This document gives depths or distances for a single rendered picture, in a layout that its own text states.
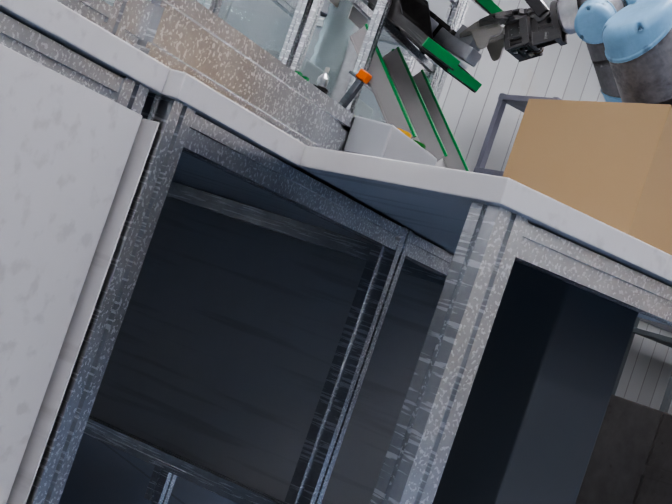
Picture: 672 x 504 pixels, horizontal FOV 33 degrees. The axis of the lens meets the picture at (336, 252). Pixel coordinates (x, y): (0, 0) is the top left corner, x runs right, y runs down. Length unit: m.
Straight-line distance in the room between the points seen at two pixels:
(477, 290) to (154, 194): 0.37
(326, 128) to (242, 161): 0.33
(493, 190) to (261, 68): 0.46
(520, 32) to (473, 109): 4.26
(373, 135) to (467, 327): 0.61
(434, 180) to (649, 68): 0.56
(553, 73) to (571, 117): 5.28
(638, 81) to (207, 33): 0.67
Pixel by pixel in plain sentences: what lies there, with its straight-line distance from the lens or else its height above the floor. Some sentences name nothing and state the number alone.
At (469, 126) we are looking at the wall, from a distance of 6.56.
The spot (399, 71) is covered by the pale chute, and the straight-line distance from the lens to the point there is 2.40.
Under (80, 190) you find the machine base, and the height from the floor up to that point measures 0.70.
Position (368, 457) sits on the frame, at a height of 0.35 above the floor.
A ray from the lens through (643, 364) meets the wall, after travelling 7.96.
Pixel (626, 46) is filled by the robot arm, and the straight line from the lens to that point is 1.75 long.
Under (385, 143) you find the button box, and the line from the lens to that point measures 1.76.
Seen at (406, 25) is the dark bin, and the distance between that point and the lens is 2.27.
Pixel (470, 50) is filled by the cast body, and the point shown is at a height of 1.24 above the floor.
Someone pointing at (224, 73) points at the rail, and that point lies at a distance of 1.46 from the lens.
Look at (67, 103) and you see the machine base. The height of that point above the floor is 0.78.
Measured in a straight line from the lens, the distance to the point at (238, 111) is 1.36.
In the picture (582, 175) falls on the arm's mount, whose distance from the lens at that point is 1.63.
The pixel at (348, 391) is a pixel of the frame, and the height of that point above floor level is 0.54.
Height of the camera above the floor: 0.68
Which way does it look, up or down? 2 degrees up
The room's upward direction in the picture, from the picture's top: 19 degrees clockwise
